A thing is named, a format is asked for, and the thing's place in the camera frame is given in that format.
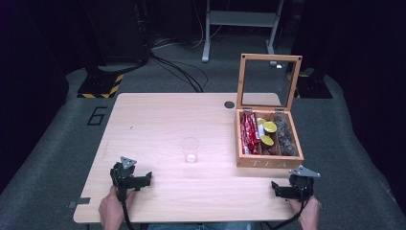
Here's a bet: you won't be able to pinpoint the grey tape strip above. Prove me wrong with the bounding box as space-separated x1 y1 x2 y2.
67 196 92 210

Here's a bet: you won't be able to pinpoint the pile of dark tea pieces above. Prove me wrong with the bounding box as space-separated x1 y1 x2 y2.
274 115 300 157

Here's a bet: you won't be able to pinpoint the clear plastic cup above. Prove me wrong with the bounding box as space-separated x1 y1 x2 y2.
179 136 201 164

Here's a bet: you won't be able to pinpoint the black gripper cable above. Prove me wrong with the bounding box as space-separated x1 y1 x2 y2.
121 199 136 230
270 198 310 230

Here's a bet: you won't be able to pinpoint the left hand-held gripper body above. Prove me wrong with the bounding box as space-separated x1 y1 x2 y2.
109 156 144 202

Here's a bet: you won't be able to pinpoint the bundle of black floor cables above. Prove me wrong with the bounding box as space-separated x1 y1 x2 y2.
148 37 209 94

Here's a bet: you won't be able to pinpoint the person's left hand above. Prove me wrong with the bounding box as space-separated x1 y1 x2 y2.
98 185 137 230

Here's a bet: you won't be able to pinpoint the stack of red packets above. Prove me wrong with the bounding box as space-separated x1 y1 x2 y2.
240 111 261 155

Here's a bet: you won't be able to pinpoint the black equipment cabinet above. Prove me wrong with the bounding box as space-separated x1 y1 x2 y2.
80 0 151 75

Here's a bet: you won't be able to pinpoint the person's right hand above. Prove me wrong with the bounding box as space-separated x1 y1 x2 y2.
288 195 321 230

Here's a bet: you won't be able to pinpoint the white metal stand frame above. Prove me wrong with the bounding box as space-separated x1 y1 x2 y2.
201 0 285 63

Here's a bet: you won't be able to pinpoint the black yellow striped base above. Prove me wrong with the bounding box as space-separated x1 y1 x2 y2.
77 73 124 100

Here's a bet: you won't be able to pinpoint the person's blue jeans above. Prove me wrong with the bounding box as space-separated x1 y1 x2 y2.
147 221 257 230

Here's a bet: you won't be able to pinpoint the black stand base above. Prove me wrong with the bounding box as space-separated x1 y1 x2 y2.
294 67 333 100

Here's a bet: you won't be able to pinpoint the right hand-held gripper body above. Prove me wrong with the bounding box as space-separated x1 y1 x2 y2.
286 164 322 203

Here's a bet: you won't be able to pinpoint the wooden box with window lid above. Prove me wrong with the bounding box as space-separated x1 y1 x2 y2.
235 53 305 170

